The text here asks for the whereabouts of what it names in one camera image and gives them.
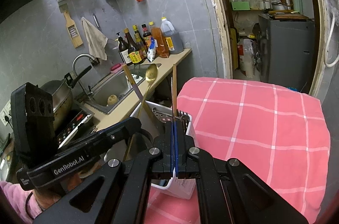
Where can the black pump bottle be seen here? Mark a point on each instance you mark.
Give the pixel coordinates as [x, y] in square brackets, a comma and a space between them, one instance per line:
[123, 50]

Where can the pink sleeve left forearm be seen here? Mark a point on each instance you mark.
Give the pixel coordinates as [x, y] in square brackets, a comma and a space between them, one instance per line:
[23, 202]

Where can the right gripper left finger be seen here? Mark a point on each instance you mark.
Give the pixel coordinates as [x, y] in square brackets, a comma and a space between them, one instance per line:
[114, 194]

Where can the purple chopstick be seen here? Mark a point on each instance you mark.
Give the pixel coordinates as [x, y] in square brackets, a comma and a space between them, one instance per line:
[150, 77]

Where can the large soy sauce jug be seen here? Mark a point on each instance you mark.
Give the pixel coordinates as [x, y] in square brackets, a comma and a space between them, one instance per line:
[172, 37]

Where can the beige hanging dish cloth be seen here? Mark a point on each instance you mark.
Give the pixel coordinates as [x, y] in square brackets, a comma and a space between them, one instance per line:
[97, 41]

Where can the steel wok pot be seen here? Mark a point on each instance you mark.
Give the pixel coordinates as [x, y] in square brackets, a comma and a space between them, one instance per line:
[61, 91]

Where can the dark sauce bottle yellow label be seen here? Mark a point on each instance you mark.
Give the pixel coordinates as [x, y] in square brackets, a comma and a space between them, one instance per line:
[135, 54]

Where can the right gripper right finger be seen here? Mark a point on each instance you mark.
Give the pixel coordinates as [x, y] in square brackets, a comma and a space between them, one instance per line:
[228, 191]

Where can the left hand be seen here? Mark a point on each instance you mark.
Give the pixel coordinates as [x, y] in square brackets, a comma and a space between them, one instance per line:
[47, 197]

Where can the steel vegetable peeler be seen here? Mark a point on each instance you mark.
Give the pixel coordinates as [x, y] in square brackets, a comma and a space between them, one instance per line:
[163, 117]

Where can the white perforated utensil holder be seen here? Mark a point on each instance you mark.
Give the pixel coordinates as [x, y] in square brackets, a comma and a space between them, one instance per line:
[179, 188]

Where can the steel sink faucet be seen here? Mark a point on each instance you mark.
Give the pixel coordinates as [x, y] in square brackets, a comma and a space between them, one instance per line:
[80, 64]

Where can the orange oil bottle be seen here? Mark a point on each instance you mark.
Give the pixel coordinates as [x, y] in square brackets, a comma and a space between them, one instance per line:
[161, 46]

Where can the stainless kitchen sink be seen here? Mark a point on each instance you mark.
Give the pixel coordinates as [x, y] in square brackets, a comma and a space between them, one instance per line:
[109, 92]

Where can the green box on shelf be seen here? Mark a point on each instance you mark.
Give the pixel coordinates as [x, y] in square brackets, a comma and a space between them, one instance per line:
[240, 5]

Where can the pink checked tablecloth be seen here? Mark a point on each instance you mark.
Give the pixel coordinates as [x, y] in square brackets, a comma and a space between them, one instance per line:
[280, 134]

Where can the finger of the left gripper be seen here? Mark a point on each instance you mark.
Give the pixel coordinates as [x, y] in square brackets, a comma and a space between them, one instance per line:
[93, 145]

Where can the grey cabinet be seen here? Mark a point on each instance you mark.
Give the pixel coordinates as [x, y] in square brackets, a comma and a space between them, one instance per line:
[286, 51]

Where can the wooden chopstick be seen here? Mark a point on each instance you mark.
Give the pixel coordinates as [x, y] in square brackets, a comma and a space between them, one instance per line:
[174, 74]

